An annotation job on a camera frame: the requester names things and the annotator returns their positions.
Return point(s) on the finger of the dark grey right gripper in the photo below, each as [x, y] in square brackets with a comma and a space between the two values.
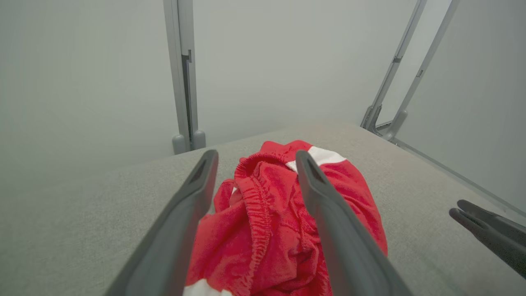
[501, 226]
[493, 242]

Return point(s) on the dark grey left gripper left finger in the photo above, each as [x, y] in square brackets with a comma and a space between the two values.
[176, 230]

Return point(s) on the grey double frame post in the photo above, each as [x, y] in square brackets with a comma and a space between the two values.
[176, 61]

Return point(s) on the grey frame rail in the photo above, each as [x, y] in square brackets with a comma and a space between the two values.
[460, 176]

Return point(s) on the grey slanted frame post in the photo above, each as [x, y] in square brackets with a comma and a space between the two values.
[394, 61]
[423, 65]

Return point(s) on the red shorts with white trim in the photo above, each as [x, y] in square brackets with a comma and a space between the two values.
[267, 230]

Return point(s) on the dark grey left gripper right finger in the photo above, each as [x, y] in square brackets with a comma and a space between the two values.
[341, 238]

